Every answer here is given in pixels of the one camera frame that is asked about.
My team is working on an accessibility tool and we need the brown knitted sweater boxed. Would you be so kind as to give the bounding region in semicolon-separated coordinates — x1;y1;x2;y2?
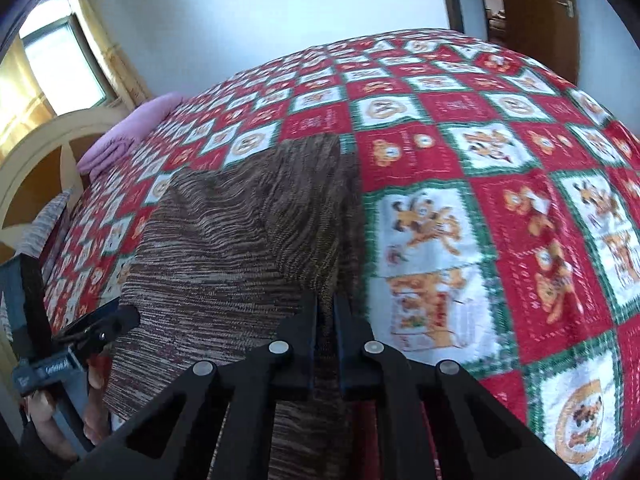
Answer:
105;134;363;479

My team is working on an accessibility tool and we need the left hand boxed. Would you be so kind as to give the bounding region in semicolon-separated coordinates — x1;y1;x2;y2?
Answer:
22;353;113;461

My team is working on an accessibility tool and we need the grey striped pillow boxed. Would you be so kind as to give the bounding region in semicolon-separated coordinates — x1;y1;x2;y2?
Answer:
16;188;72;258

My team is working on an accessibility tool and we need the cream wooden headboard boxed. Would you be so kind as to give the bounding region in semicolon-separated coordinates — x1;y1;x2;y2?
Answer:
1;104;128;261

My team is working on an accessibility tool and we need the folded pink blanket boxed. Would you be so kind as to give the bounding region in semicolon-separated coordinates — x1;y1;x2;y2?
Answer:
77;92;183;181

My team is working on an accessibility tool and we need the red checkered cartoon bedspread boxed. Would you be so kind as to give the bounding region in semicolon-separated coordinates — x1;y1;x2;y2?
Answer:
44;29;639;479

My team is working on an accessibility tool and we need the yellow curtain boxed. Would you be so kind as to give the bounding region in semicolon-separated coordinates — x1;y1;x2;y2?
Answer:
67;0;153;110

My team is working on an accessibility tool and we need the brown wooden door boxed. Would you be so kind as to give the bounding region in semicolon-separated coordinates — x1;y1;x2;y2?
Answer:
503;0;579;82

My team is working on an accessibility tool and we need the window with frame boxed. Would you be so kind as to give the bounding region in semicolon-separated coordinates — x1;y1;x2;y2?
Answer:
20;14;116;115

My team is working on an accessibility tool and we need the silver door handle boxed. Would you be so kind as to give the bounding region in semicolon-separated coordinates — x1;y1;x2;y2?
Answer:
558;0;575;18

